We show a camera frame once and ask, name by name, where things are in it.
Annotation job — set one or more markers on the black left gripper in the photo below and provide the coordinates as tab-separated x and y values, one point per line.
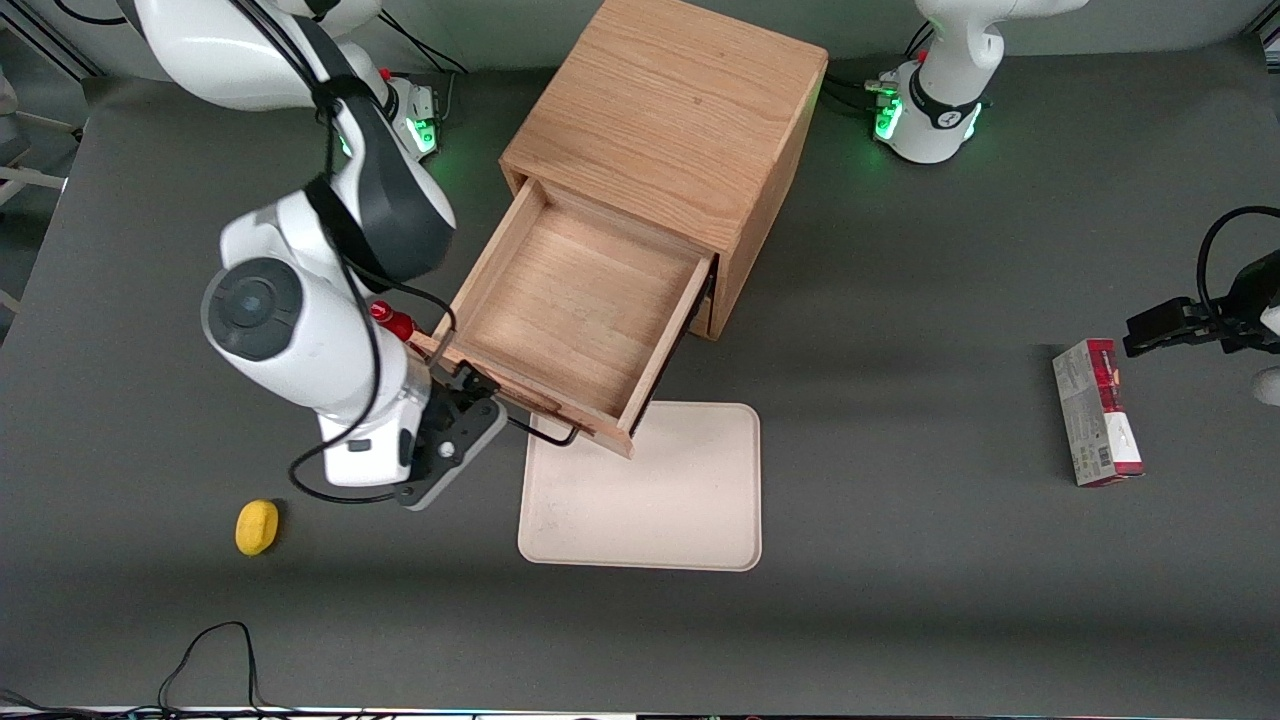
1246	304

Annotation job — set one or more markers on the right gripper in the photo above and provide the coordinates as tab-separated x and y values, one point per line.
437	413

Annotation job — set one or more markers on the wooden drawer with large front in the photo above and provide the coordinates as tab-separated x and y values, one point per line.
570	300

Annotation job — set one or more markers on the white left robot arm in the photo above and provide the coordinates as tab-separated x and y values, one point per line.
940	100

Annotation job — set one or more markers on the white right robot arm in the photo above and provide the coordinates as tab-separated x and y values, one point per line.
300	330

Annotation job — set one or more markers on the wooden drawer with small front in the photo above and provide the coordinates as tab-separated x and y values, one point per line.
703	318

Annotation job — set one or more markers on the wooden drawer cabinet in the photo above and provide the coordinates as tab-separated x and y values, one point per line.
680	110

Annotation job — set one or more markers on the red soda bottle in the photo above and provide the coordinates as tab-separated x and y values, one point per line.
395	322

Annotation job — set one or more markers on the red plaid cardboard box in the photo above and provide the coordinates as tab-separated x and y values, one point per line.
1090	420

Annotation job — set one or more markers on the cream rectangular plastic tray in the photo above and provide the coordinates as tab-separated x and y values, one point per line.
660	500

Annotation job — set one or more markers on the yellow lemon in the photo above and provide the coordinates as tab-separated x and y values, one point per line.
256	527

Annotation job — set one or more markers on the white metal stand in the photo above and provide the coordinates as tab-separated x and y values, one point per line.
30	180

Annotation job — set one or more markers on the aluminium frame rail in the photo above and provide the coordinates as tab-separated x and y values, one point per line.
50	40

